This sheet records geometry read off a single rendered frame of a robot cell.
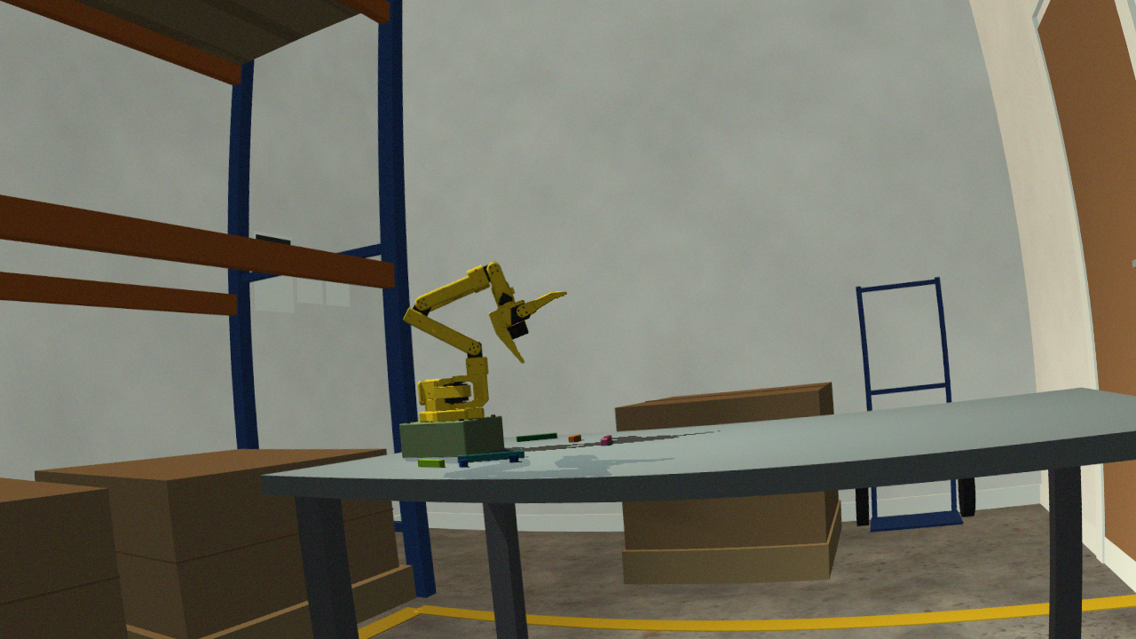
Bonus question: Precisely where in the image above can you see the turquoise rod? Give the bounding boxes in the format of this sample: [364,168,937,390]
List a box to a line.
[457,451,525,462]

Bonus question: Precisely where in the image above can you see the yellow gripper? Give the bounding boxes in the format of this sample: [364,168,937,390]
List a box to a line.
[488,291,567,363]

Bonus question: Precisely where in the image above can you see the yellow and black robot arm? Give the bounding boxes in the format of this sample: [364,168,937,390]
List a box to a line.
[403,262,515,422]

